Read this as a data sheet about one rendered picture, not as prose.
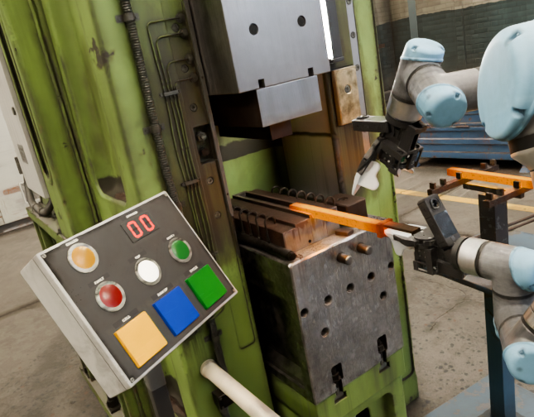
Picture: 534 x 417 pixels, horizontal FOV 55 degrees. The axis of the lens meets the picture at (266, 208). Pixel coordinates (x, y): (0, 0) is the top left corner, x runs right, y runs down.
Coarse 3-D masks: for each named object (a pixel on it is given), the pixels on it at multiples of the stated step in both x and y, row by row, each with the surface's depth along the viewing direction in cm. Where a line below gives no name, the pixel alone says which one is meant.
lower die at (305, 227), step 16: (256, 192) 176; (256, 208) 159; (272, 208) 156; (288, 208) 150; (336, 208) 147; (272, 224) 145; (288, 224) 142; (304, 224) 141; (320, 224) 144; (336, 224) 148; (272, 240) 142; (288, 240) 138; (304, 240) 142
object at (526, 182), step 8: (456, 168) 170; (464, 176) 166; (472, 176) 163; (480, 176) 160; (488, 176) 157; (496, 176) 155; (504, 176) 153; (512, 176) 152; (520, 176) 151; (504, 184) 153; (512, 184) 151; (528, 184) 146
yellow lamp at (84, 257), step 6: (72, 252) 90; (78, 252) 91; (84, 252) 92; (90, 252) 93; (72, 258) 90; (78, 258) 91; (84, 258) 91; (90, 258) 92; (78, 264) 90; (84, 264) 91; (90, 264) 92
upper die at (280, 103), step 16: (304, 80) 133; (224, 96) 139; (240, 96) 132; (256, 96) 126; (272, 96) 129; (288, 96) 131; (304, 96) 134; (224, 112) 142; (240, 112) 135; (256, 112) 129; (272, 112) 129; (288, 112) 132; (304, 112) 135
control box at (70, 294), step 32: (96, 224) 97; (160, 224) 107; (64, 256) 89; (96, 256) 93; (128, 256) 98; (160, 256) 103; (192, 256) 109; (32, 288) 91; (64, 288) 87; (96, 288) 91; (128, 288) 95; (160, 288) 100; (64, 320) 89; (96, 320) 88; (128, 320) 92; (160, 320) 96; (96, 352) 88; (160, 352) 93; (128, 384) 86
